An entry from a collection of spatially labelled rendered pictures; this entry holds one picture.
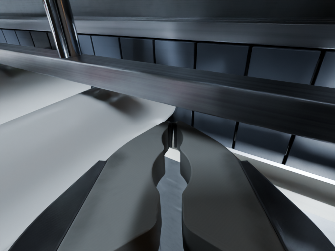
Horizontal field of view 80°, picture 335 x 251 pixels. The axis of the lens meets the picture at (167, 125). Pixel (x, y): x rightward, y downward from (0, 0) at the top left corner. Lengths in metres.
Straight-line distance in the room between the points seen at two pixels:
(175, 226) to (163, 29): 0.35
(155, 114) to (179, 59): 0.05
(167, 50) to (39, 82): 0.12
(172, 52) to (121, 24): 0.06
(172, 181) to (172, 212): 0.08
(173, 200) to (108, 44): 0.26
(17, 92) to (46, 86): 0.02
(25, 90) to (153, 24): 0.12
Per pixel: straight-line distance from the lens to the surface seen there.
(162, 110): 0.16
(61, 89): 0.23
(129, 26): 0.20
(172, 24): 0.17
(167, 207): 0.39
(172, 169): 0.31
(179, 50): 0.17
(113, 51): 0.21
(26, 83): 0.21
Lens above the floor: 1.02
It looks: 46 degrees down
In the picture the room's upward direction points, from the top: 130 degrees counter-clockwise
